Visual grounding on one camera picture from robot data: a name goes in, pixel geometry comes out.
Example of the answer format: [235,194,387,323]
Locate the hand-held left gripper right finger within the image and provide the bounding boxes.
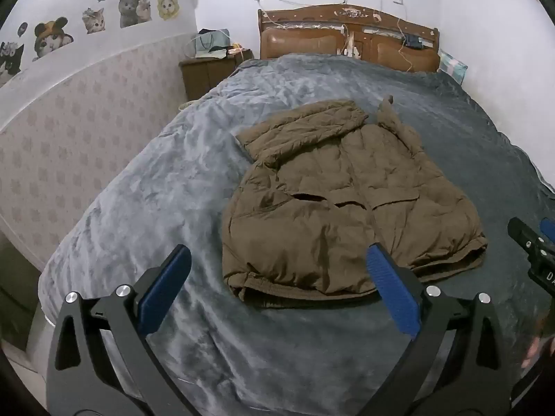
[366,243,521,416]

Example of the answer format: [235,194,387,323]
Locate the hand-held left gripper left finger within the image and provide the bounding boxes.
[45,244,194,416]

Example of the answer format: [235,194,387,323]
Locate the brown puffer jacket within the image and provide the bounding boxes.
[221,99,488,308]

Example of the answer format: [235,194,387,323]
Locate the person's right hand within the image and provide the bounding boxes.
[521,336,544,370]

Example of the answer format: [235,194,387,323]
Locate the grey plush blanket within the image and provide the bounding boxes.
[38,54,555,416]

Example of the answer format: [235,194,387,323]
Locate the plaid pillow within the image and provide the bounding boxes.
[437,50,469,85]

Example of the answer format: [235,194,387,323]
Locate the brown wooden nightstand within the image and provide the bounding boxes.
[179,50,254,101]

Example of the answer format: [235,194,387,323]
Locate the teal paper bag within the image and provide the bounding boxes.
[195,28,231,59]

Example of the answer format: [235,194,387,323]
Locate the wooden bed headboard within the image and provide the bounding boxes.
[258,4,441,73]

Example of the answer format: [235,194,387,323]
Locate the white charging cable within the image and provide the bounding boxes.
[259,0,348,24]

